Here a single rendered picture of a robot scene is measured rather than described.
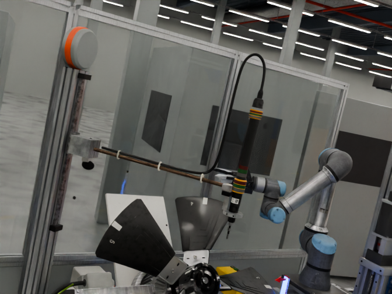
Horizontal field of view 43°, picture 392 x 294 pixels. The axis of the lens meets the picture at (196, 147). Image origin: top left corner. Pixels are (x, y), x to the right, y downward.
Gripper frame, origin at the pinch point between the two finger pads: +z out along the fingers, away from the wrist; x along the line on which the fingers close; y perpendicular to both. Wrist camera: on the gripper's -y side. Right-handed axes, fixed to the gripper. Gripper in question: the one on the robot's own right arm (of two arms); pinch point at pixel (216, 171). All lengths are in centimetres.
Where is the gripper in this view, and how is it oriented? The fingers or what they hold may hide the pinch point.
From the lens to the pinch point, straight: 238.7
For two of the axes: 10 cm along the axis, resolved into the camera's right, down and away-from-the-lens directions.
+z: -9.7, -2.0, -1.1
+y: -2.2, 9.4, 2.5
